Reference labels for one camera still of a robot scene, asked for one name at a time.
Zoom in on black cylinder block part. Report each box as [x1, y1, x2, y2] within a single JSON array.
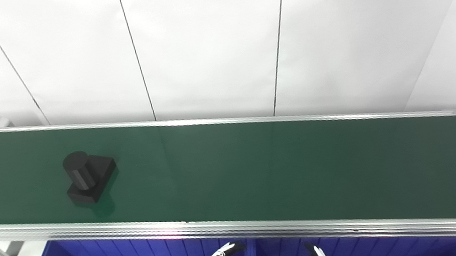
[[60, 145, 123, 208]]

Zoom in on green conveyor belt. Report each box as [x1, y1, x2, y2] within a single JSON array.
[[0, 36, 456, 256], [0, 51, 456, 256]]

